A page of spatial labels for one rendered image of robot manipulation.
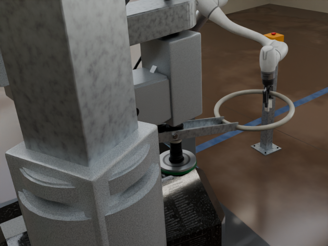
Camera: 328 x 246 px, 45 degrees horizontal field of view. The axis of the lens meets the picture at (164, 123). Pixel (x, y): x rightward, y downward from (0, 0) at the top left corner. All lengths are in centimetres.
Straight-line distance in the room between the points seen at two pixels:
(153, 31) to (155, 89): 26
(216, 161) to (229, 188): 41
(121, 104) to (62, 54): 20
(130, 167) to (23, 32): 35
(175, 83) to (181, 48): 16
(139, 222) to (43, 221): 21
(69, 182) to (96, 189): 7
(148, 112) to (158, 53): 27
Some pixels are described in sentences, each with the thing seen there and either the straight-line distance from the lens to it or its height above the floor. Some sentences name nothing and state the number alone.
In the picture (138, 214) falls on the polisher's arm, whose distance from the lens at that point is 93.
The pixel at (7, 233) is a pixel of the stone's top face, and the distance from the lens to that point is 197.
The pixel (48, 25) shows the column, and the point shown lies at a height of 185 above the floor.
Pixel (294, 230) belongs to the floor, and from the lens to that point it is 304.
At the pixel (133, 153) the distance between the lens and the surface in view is 91.
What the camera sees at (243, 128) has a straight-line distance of 235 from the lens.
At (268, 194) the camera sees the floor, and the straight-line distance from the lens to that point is 332.
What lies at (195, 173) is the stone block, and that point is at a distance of 216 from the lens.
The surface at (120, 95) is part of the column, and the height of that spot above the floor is 167.
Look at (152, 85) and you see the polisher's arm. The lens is 176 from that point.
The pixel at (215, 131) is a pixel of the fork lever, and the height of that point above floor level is 93.
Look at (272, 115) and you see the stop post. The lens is 371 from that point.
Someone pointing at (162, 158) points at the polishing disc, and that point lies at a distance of 219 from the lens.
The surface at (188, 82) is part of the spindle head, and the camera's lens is 189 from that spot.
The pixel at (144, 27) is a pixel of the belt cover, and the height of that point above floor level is 161.
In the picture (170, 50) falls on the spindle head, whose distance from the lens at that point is 177.
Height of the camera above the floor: 202
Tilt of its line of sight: 28 degrees down
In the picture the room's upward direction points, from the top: 4 degrees counter-clockwise
